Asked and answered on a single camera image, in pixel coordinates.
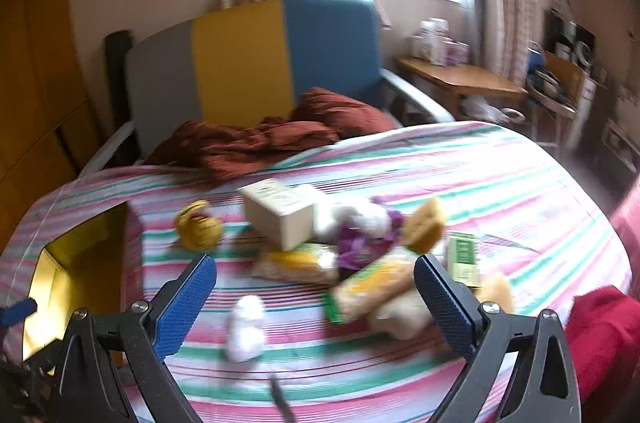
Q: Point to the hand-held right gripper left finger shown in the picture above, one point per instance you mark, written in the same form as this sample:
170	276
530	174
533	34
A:
185	303

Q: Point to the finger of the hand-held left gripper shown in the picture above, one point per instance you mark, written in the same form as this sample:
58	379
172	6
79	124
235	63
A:
17	312

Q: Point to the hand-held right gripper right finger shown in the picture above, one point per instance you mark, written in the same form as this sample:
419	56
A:
445	303

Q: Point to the green box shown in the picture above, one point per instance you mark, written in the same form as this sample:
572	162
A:
462	260

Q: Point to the beige bun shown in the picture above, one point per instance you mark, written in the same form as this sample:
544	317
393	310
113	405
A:
400	315

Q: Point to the yellow sponge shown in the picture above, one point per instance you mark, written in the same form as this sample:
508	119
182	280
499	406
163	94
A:
495	293
427	223

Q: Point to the white gauze roll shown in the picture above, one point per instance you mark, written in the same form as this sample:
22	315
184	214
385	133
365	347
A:
245	328

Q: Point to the green yellow snack packet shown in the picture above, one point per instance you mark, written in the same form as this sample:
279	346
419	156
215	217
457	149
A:
370	288

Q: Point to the yellow item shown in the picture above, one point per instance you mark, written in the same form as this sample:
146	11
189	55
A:
197	225

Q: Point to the gold tin box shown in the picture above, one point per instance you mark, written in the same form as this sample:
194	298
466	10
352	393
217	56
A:
75	253

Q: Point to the purple wrapper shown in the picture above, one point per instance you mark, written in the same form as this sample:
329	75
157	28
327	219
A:
357	243

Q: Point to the white cloth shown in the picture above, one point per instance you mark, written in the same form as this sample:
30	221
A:
355	213

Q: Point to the cream printed box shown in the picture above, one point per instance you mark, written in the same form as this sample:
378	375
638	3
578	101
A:
280	213

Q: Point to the dark pen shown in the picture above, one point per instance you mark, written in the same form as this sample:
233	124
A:
281	398

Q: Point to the red garment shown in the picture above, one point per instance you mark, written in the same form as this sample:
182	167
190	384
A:
605	328

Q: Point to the brown crumpled blanket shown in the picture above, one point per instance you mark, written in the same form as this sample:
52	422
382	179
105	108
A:
240	148

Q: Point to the white plastic bag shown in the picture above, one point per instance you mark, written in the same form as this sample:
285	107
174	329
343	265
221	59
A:
480	108

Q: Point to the red brown pillow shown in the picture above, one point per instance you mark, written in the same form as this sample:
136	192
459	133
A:
345	113

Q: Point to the wooden bedside table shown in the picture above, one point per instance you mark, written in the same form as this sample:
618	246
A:
465	78

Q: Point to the yellow wooden wardrobe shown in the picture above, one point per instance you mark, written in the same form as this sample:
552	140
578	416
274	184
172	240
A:
35	78

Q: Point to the grey yellow blue headboard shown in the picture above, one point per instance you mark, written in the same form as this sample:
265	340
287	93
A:
240	68

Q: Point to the purple carton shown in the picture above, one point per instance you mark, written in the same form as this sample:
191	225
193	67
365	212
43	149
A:
457	53

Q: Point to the white blue carton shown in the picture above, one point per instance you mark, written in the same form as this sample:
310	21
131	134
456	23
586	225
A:
417	47

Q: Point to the blue bowl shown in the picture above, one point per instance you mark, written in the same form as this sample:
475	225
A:
536	58

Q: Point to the cluttered wooden shelf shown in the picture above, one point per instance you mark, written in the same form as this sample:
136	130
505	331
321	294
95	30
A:
570	68

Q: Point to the white bed rail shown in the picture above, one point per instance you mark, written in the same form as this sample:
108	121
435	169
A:
107	148

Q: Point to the grey bed rail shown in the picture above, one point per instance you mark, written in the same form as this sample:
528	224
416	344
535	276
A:
417	98

